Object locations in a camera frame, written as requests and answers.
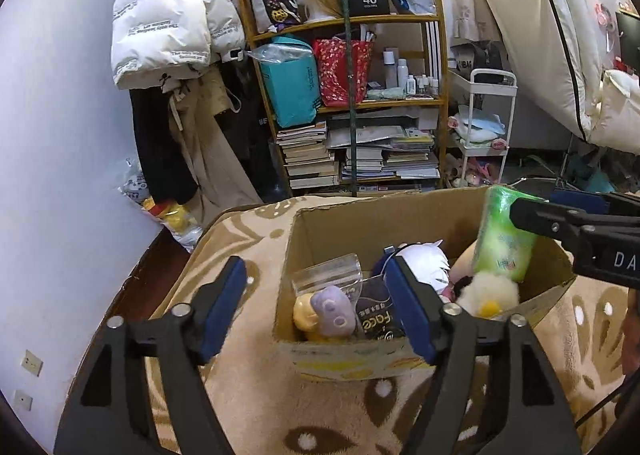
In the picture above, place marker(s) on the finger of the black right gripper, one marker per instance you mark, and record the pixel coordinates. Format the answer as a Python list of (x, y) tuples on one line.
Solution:
[(604, 246)]

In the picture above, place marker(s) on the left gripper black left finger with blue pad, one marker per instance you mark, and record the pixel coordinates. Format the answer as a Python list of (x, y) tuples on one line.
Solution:
[(109, 410)]

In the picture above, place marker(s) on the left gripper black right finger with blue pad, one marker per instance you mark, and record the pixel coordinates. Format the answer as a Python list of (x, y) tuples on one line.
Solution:
[(494, 390)]

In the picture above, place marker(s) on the green tissue pack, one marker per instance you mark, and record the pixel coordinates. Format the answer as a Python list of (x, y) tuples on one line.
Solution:
[(501, 248)]

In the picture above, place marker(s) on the white fluffy chick plush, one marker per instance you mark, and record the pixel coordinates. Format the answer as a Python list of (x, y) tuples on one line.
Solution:
[(489, 295)]

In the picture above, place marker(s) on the pink swirl roll plush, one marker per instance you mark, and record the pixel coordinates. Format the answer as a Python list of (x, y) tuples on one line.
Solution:
[(463, 266)]

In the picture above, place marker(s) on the white purple character plush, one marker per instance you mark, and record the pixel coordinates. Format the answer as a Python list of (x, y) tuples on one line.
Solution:
[(427, 262)]

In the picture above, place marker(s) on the black tissue pack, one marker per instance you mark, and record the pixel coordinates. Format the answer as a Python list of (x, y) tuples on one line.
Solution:
[(376, 312)]

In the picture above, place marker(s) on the yellow dog plush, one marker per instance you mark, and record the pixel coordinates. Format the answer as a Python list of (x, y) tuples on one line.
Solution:
[(306, 319)]

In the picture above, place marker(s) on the zip bag with purple toy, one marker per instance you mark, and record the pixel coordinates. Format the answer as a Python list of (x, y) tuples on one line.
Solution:
[(336, 285)]

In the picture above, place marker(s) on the person's right hand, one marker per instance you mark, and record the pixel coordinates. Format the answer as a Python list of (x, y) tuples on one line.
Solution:
[(630, 348)]

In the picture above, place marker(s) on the beige brown patterned blanket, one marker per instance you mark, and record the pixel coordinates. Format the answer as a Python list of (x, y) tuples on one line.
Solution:
[(275, 393)]

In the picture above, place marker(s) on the white rolling cart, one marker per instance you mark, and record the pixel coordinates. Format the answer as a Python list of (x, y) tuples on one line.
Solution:
[(480, 133)]

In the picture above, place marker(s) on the open cardboard box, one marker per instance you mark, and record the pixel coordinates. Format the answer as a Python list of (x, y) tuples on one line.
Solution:
[(366, 227)]

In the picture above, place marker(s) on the plastic bag of toys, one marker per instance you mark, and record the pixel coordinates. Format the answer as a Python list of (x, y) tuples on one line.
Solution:
[(179, 222)]

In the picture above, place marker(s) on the cream upright mattress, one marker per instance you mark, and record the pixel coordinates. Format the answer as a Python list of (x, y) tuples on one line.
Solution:
[(552, 47)]

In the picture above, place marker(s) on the beige trench coat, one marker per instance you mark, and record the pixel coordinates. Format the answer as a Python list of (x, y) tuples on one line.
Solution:
[(221, 182)]

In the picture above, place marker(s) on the wooden bookshelf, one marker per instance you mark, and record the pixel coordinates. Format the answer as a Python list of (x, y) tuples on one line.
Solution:
[(401, 123)]

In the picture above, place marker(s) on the stack of books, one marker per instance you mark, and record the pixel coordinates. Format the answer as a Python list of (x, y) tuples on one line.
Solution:
[(308, 163)]

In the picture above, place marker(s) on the red gift bag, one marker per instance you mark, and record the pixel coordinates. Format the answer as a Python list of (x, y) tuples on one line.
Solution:
[(331, 57)]

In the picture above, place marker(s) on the teal paper bag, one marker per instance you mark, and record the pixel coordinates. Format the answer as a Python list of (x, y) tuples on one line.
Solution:
[(290, 74)]

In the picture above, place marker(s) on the green pole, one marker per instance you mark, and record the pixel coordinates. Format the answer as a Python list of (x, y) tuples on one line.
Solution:
[(351, 85)]

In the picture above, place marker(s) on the white puffer jacket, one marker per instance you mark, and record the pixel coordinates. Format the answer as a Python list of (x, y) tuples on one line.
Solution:
[(158, 43)]

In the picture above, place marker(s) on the white wall socket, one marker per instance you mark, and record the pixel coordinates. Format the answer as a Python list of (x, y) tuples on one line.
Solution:
[(23, 400), (31, 363)]

